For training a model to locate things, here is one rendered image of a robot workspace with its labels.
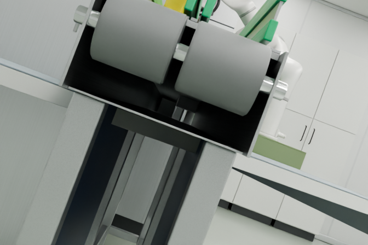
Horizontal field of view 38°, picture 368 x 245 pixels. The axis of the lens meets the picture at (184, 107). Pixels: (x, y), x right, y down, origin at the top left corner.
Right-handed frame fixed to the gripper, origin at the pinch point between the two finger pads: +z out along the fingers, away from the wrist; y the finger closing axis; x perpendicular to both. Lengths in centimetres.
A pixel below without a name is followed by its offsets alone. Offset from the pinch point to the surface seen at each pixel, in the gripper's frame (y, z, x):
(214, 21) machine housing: 9, -46, 88
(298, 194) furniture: 55, 61, -31
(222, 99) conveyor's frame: 10, 81, -154
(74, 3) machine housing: -33, 37, -58
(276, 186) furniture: 50, 59, -20
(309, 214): 188, -10, 382
